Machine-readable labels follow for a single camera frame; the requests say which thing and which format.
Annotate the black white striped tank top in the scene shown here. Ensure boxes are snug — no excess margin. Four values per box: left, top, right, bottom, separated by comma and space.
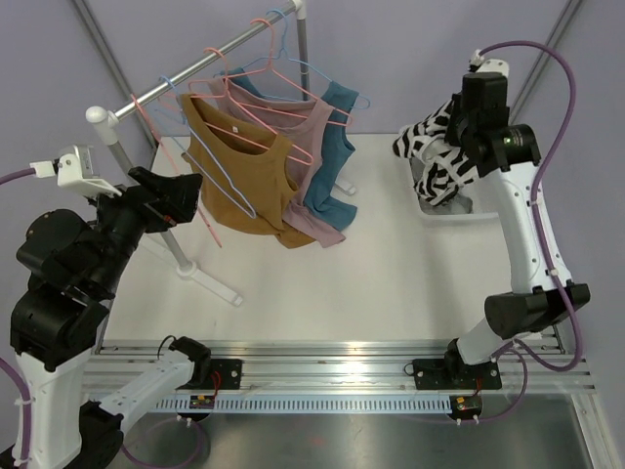
392, 101, 479, 206

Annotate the grey tank top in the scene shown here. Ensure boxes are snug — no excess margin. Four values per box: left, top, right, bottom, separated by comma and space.
422, 193, 473, 216

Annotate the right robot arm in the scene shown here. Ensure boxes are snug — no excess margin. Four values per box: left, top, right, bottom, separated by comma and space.
396, 66, 591, 391

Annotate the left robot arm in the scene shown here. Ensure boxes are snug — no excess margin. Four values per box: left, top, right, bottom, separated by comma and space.
1, 167, 224, 468

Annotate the mustard tank top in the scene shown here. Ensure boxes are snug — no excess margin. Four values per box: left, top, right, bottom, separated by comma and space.
182, 94, 307, 248

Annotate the teal blue tank top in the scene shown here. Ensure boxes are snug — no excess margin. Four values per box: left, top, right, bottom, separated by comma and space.
222, 66, 358, 231

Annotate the mauve pink tank top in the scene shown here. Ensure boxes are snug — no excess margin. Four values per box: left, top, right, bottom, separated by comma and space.
208, 78, 345, 248

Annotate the pink hanger of mauve top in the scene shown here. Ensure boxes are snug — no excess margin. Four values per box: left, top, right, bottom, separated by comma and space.
214, 17, 354, 129

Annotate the blue hanger of teal top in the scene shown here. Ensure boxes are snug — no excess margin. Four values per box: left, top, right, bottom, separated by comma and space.
243, 8, 368, 109

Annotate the metal clothes rack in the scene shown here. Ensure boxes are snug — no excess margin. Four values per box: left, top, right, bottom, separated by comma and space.
85, 0, 356, 308

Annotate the white plastic basket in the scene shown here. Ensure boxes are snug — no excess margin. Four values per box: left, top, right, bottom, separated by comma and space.
398, 121, 499, 227

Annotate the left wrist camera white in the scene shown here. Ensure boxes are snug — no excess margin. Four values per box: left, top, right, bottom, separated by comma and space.
29, 145, 122, 198

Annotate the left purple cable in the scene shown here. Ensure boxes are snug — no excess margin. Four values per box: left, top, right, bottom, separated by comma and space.
0, 163, 209, 465

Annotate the white slotted cable duct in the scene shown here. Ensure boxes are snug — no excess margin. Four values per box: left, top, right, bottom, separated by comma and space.
153, 395, 451, 414

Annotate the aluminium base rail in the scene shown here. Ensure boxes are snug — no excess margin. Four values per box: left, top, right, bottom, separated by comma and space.
83, 339, 596, 395

